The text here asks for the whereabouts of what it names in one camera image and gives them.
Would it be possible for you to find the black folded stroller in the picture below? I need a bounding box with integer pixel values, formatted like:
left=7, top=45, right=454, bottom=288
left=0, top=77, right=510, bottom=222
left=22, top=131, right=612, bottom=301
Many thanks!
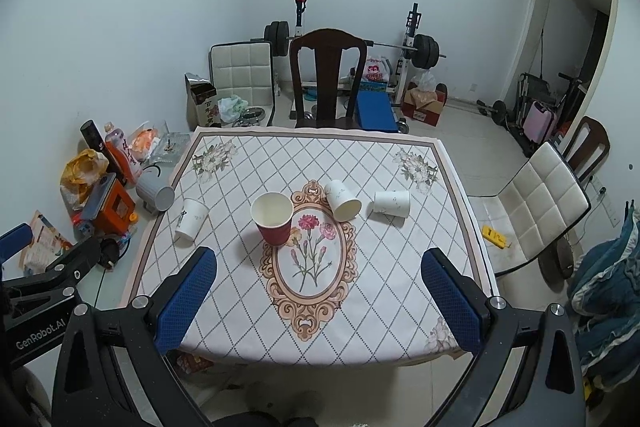
left=514, top=71, right=584, bottom=158

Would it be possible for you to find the floral lattice tablecloth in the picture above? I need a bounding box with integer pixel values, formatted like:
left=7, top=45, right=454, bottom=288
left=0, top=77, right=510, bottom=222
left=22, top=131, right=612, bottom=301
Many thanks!
left=125, top=126, right=499, bottom=369

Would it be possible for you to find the metal bowl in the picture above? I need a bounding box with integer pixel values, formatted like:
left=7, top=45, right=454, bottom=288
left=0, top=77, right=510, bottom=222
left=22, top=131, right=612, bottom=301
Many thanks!
left=233, top=106, right=266, bottom=126

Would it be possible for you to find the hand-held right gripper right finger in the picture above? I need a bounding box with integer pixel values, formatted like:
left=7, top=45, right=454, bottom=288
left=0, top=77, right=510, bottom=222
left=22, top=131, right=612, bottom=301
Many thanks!
left=421, top=248, right=586, bottom=427

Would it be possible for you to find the printed booklet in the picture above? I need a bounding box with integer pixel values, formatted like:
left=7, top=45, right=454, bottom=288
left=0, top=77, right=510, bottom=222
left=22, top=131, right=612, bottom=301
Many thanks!
left=19, top=209, right=74, bottom=278

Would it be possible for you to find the white green plastic bag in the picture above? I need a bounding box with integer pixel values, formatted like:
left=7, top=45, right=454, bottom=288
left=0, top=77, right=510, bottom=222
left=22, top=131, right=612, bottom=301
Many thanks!
left=217, top=95, right=249, bottom=124

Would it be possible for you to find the red printed plastic bag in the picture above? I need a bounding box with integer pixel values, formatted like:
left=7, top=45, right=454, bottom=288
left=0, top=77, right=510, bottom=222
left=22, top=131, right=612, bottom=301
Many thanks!
left=362, top=56, right=391, bottom=86

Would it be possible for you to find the black barbell with plates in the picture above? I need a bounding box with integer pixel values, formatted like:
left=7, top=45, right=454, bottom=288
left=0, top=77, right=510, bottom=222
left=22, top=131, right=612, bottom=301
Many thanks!
left=263, top=21, right=447, bottom=70

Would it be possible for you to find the white padded chair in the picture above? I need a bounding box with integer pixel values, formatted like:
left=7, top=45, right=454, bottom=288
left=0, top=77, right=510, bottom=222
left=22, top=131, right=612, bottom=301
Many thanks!
left=208, top=41, right=276, bottom=128
left=467, top=141, right=592, bottom=279

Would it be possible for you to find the black power plug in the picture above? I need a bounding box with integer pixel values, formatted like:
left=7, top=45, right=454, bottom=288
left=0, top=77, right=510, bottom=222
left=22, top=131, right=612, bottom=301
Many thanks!
left=96, top=236, right=124, bottom=271

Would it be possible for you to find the red cardboard box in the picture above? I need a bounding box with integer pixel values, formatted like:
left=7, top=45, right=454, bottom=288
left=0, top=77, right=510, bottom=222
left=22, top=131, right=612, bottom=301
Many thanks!
left=401, top=81, right=449, bottom=128

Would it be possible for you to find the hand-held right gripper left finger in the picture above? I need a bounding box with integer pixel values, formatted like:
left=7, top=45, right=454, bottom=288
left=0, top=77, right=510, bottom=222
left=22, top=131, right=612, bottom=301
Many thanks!
left=52, top=247, right=218, bottom=427

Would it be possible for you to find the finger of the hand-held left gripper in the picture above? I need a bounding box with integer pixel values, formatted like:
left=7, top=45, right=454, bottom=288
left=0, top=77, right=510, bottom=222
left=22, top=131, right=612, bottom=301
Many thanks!
left=0, top=223, right=34, bottom=261
left=5, top=237, right=106, bottom=304

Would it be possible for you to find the grey blue flat device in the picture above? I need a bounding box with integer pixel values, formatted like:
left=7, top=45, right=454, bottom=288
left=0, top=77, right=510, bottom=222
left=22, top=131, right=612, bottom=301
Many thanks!
left=81, top=172, right=119, bottom=221

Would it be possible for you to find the dark wooden chair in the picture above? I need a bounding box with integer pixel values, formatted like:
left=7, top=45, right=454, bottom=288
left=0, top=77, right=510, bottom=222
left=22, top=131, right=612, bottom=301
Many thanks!
left=562, top=116, right=611, bottom=184
left=288, top=28, right=369, bottom=130

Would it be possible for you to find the yellow small tool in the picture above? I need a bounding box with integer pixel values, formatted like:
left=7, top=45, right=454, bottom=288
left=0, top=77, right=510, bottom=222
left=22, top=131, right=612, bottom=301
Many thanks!
left=481, top=225, right=512, bottom=252

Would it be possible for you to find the orange box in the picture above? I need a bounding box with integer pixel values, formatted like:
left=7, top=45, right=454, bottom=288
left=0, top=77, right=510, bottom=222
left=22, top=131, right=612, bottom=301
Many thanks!
left=94, top=179, right=139, bottom=234

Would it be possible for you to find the clear plastic package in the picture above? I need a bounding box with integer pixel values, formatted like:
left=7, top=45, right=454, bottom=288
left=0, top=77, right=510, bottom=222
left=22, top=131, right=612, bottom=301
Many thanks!
left=149, top=131, right=194, bottom=168

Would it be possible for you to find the red paper cup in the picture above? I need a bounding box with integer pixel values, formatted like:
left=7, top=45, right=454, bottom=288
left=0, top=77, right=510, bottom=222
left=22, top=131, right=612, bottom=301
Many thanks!
left=250, top=192, right=295, bottom=247

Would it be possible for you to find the black cylinder bottle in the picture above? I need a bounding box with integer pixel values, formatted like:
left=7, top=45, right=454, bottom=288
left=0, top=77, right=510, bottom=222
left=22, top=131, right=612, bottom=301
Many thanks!
left=80, top=120, right=106, bottom=154

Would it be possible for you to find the blue bench pad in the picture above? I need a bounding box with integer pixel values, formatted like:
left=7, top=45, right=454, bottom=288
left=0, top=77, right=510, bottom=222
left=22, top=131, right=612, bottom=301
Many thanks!
left=355, top=90, right=402, bottom=134

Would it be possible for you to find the blue ruffled cloth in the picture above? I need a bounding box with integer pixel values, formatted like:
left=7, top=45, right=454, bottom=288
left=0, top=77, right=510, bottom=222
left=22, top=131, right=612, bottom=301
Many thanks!
left=566, top=206, right=640, bottom=380

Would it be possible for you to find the brown printed carton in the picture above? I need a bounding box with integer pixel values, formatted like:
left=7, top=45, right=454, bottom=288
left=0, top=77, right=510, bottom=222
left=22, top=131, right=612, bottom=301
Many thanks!
left=184, top=73, right=224, bottom=131

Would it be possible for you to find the orange snack bag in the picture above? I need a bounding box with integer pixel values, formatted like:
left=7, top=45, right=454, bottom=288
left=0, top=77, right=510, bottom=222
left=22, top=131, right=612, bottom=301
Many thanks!
left=127, top=121, right=162, bottom=164

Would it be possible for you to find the grey ribbed cylinder container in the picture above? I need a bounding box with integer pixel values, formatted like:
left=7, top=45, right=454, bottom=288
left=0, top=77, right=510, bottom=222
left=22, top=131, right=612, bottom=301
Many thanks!
left=135, top=171, right=176, bottom=213

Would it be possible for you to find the white barbell rack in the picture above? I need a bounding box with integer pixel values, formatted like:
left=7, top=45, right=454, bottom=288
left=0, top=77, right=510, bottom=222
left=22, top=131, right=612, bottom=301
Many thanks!
left=292, top=0, right=422, bottom=105

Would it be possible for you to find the yellow plastic bag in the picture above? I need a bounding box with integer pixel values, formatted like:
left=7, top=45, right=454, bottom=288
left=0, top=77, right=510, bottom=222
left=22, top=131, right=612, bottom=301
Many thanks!
left=59, top=149, right=110, bottom=211

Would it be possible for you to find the pink suitcase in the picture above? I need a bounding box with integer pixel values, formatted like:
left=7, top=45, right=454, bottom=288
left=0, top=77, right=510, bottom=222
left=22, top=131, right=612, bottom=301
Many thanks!
left=522, top=100, right=559, bottom=148

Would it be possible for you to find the white paper cup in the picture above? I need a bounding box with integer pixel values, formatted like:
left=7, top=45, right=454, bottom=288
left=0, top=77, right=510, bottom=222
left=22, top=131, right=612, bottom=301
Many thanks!
left=174, top=198, right=210, bottom=242
left=323, top=180, right=363, bottom=223
left=369, top=189, right=411, bottom=219

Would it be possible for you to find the red label drink bottle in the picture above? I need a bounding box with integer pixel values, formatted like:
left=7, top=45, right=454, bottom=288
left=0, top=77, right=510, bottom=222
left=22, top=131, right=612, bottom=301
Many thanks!
left=103, top=121, right=139, bottom=186

